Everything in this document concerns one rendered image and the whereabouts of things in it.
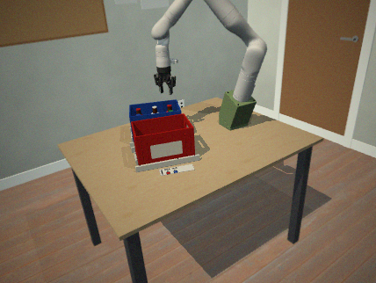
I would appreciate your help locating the red plastic crate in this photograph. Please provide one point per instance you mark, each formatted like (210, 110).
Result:
(163, 138)

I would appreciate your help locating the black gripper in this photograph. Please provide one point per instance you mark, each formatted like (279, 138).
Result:
(165, 77)

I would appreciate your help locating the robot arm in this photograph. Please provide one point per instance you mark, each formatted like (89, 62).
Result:
(233, 21)

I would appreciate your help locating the white paper pick list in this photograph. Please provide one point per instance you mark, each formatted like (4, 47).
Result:
(188, 167)

